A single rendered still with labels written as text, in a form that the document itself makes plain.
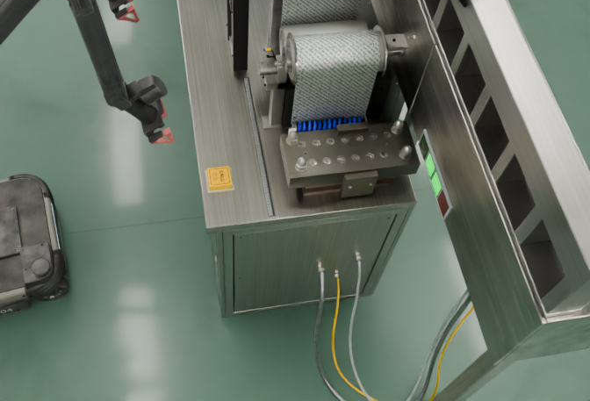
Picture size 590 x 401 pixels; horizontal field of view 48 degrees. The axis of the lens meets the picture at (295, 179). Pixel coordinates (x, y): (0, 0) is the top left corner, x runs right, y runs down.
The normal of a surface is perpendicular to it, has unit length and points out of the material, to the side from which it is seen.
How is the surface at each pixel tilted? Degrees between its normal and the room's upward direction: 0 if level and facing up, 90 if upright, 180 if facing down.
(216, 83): 0
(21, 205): 0
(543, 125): 0
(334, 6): 92
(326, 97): 90
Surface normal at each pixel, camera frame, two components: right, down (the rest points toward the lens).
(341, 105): 0.18, 0.85
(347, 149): 0.07, -0.52
